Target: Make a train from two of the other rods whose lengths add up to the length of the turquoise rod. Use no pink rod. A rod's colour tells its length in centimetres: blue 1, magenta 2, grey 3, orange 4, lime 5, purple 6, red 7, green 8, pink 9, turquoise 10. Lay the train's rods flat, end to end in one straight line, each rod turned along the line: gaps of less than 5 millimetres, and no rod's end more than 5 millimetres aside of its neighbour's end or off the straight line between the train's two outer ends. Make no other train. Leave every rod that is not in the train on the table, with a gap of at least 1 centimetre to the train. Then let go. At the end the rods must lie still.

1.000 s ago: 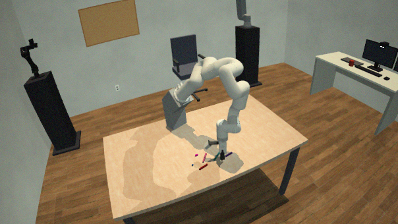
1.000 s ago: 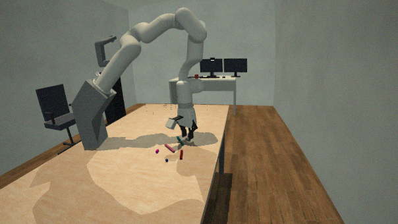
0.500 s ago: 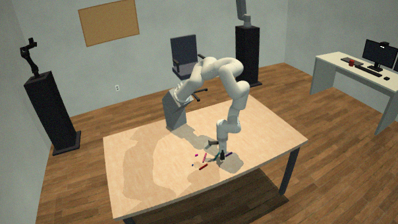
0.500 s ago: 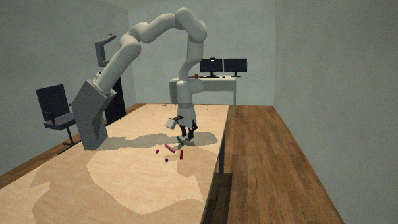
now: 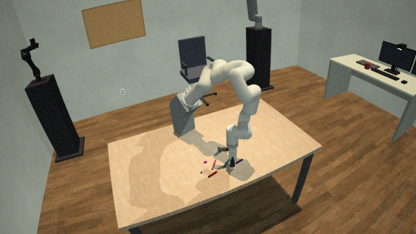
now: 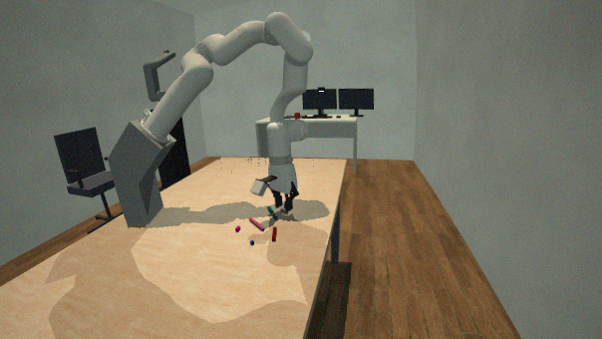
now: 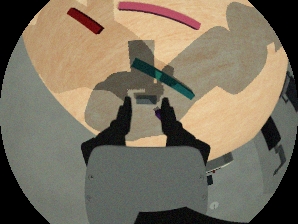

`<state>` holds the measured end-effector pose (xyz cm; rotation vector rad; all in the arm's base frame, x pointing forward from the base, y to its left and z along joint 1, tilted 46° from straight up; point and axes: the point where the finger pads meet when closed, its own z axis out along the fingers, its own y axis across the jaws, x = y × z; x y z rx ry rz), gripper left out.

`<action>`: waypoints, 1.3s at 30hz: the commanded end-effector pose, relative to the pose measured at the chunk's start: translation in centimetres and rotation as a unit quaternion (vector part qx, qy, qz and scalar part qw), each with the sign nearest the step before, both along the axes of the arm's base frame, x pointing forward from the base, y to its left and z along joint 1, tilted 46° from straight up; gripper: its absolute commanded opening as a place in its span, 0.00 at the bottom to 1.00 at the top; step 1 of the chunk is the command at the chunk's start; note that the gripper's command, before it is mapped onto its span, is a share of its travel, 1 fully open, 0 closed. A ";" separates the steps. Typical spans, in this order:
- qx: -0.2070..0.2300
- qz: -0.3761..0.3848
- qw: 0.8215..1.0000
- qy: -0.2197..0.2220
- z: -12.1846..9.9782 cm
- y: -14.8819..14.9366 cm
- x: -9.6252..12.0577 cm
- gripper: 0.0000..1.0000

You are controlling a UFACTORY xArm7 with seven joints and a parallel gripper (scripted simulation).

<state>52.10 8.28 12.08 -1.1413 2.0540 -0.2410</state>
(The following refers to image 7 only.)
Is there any pink rod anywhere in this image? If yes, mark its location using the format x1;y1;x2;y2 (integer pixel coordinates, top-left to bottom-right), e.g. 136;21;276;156
118;2;201;30

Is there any purple rod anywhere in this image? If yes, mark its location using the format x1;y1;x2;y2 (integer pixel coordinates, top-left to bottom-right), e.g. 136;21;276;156
155;109;161;121

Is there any turquoise rod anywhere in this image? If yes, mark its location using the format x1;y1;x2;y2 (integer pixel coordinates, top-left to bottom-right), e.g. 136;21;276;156
131;58;195;100

